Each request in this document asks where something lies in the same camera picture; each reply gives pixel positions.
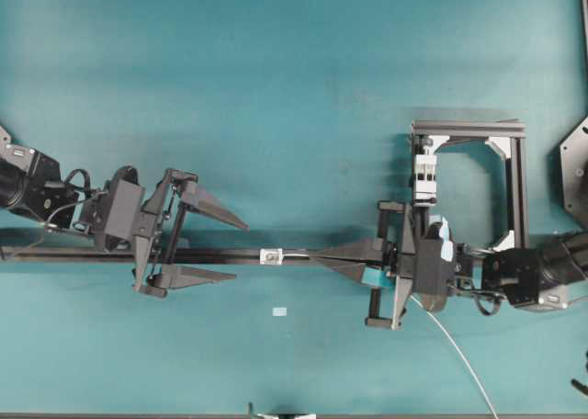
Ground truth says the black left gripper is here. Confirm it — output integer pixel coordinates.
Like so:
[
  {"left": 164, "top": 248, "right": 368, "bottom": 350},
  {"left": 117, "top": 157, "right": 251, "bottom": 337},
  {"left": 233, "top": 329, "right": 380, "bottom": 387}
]
[{"left": 80, "top": 165, "right": 249, "bottom": 298}]

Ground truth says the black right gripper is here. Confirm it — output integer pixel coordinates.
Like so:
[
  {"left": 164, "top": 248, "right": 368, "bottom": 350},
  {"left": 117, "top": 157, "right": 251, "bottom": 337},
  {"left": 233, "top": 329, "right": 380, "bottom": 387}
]
[{"left": 310, "top": 201, "right": 458, "bottom": 331}]

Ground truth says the thin silver steel wire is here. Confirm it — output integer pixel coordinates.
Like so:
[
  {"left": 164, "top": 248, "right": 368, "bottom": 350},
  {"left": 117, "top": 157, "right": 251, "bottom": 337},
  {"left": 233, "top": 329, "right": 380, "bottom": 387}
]
[{"left": 280, "top": 251, "right": 500, "bottom": 419}]

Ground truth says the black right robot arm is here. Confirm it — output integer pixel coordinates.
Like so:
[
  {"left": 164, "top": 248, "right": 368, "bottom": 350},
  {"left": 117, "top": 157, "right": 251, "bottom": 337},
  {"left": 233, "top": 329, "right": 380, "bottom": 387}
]
[{"left": 309, "top": 201, "right": 587, "bottom": 330}]

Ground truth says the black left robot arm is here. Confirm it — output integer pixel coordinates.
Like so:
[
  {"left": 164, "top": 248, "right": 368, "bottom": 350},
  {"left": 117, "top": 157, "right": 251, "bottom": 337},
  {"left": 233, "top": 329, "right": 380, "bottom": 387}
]
[{"left": 1, "top": 130, "right": 248, "bottom": 299}]

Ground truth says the light blue tape on gripper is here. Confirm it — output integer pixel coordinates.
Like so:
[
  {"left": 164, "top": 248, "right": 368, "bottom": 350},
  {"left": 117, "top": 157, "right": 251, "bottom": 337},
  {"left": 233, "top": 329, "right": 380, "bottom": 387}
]
[{"left": 439, "top": 216, "right": 455, "bottom": 262}]

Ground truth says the small pale tape patch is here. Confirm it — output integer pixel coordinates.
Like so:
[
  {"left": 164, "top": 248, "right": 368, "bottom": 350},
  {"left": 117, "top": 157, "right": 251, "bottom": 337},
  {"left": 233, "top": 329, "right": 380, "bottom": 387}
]
[{"left": 272, "top": 307, "right": 288, "bottom": 317}]

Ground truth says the silver metal fitting on rail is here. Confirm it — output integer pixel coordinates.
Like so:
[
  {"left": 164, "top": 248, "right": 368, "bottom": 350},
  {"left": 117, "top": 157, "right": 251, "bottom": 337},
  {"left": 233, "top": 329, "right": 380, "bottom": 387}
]
[{"left": 259, "top": 248, "right": 284, "bottom": 266}]

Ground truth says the white clamp block on frame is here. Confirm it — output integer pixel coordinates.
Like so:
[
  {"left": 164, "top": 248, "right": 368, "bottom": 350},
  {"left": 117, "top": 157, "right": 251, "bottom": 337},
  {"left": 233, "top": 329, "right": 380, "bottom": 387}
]
[{"left": 412, "top": 135, "right": 437, "bottom": 208}]

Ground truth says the long black aluminium rail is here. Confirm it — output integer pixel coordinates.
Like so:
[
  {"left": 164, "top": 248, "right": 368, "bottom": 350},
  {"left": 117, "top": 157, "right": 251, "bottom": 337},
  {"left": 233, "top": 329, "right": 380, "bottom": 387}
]
[{"left": 1, "top": 246, "right": 376, "bottom": 266}]

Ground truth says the black aluminium frame stand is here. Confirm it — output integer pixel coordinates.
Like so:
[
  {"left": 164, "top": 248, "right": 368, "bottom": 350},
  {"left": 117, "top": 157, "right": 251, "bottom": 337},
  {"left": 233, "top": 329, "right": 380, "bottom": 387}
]
[{"left": 411, "top": 119, "right": 529, "bottom": 253}]

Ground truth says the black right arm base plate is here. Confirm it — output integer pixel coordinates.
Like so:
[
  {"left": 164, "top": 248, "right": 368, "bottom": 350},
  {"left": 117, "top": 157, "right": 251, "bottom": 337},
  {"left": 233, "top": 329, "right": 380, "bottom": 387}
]
[{"left": 560, "top": 118, "right": 587, "bottom": 229}]

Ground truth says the black rail at bottom edge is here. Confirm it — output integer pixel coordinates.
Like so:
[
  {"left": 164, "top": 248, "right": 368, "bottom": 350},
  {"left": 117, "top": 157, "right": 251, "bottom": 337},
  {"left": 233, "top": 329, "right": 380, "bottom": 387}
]
[{"left": 1, "top": 403, "right": 587, "bottom": 419}]

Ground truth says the black cable at right edge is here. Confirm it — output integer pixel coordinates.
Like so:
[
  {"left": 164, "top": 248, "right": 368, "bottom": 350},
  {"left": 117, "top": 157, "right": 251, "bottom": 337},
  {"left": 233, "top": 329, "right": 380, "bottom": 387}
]
[{"left": 570, "top": 345, "right": 588, "bottom": 395}]

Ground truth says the black post at right edge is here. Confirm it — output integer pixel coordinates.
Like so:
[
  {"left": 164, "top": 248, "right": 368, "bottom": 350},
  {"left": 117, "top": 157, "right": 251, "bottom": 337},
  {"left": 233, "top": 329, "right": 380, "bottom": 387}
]
[{"left": 579, "top": 0, "right": 588, "bottom": 64}]

